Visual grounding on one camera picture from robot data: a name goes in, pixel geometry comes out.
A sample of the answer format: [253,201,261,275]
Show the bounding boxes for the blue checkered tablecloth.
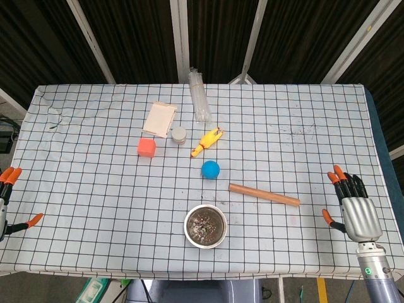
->
[0,82,404,282]

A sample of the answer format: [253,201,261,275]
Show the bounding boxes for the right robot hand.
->
[321,164,383,243]

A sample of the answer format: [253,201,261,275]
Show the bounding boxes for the yellow rubber chicken toy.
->
[189,126,225,158]

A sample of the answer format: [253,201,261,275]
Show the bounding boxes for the stainless steel bowl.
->
[184,204,229,250]

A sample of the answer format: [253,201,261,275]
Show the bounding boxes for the beige wooden board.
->
[142,101,177,139]

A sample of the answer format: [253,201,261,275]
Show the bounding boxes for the blue ball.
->
[201,160,221,180]

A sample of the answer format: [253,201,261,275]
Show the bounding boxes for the white tripod stand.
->
[228,64,254,85]

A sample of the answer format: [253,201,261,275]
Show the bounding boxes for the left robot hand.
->
[0,166,44,243]

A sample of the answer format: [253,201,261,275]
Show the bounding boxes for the clear plastic tube bundle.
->
[188,66,213,123]

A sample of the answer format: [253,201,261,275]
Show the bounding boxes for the small grey jar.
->
[171,126,187,146]

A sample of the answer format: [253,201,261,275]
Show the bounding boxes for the green and white package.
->
[74,277,110,303]

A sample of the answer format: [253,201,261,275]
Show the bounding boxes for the crushed nut pieces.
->
[188,209,225,244]

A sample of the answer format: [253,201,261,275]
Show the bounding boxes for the black floor device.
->
[0,116,20,155]

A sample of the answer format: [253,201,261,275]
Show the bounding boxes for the orange cube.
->
[137,138,158,158]

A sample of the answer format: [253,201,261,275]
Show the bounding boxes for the white frame post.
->
[321,0,391,85]
[242,0,269,76]
[169,0,191,84]
[66,0,116,85]

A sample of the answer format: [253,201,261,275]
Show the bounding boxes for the wooden stick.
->
[229,183,301,208]

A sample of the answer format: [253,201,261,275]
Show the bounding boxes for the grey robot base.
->
[126,278,263,303]

